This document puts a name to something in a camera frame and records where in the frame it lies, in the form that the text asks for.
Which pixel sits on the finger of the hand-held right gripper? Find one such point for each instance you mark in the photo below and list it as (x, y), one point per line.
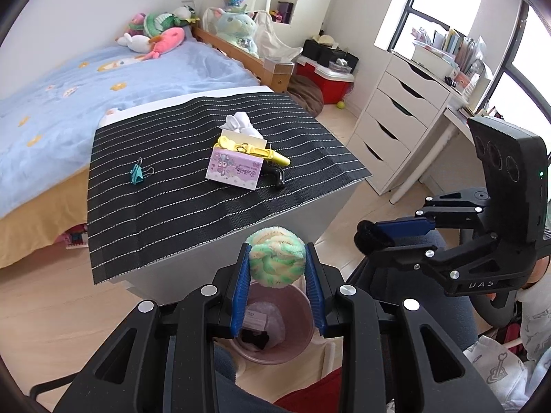
(409, 256)
(404, 226)

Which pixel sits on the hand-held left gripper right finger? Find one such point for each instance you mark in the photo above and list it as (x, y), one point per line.
(314, 299)

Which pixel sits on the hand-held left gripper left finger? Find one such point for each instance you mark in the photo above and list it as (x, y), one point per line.
(239, 294)

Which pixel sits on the pink waste bin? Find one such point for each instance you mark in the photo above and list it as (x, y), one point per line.
(280, 309)

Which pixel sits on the black fuzzy ball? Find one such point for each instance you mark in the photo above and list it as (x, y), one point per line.
(366, 236)

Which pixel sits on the green yellow braided cloth ball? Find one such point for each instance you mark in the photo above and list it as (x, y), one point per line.
(275, 258)

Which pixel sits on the purple cartoon print box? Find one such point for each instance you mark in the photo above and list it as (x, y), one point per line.
(234, 171)

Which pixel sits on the black curved plastic piece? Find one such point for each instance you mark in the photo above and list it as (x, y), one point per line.
(275, 174)

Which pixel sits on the yellow clip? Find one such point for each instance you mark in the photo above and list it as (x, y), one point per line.
(275, 158)

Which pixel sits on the teal binder clip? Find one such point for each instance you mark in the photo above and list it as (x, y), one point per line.
(137, 175)

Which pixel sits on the white tissue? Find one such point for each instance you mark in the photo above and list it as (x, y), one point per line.
(241, 122)

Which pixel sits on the white desk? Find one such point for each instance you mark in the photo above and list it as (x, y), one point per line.
(447, 129)

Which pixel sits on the black striped table mat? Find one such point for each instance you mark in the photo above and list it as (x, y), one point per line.
(172, 206)

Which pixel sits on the white drawer unit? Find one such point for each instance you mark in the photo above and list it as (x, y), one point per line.
(387, 112)

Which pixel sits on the row of books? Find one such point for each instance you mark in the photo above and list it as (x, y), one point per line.
(467, 51)

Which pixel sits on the person's white patterned clothing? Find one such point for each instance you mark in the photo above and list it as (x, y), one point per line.
(503, 365)

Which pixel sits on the white storage box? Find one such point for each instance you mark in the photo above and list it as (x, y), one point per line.
(432, 55)

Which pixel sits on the red cooler box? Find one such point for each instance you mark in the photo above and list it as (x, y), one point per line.
(327, 86)

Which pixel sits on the brown floor cushion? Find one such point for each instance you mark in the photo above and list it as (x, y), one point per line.
(308, 94)

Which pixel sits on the black storage boxes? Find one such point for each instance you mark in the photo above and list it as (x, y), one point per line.
(323, 53)

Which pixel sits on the cream hat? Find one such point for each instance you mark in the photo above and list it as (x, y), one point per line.
(325, 40)

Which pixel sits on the clear plastic box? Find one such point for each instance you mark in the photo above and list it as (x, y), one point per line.
(280, 66)

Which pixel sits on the yellow bed skirt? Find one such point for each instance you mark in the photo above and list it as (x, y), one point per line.
(38, 228)

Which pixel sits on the white cloth hamper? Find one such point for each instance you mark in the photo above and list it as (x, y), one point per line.
(275, 38)

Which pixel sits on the purple item on shelf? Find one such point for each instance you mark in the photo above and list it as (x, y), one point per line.
(285, 12)

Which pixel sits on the light blue printed blanket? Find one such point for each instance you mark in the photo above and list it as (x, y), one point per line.
(107, 81)

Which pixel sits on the large teal cat plush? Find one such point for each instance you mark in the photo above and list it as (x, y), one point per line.
(234, 28)

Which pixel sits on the pink fish plush toy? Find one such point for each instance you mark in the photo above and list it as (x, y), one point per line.
(165, 41)

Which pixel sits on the white plush toy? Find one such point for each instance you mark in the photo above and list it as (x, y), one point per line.
(133, 43)

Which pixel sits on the green striped plush toy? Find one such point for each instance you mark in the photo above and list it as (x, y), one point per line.
(159, 23)

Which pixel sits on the white green duck plush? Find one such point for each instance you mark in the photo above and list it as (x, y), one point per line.
(185, 13)

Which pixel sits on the small purple plush toy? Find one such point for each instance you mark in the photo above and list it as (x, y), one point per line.
(137, 21)

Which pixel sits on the wooden bed frame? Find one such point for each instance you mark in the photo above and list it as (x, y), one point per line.
(258, 66)

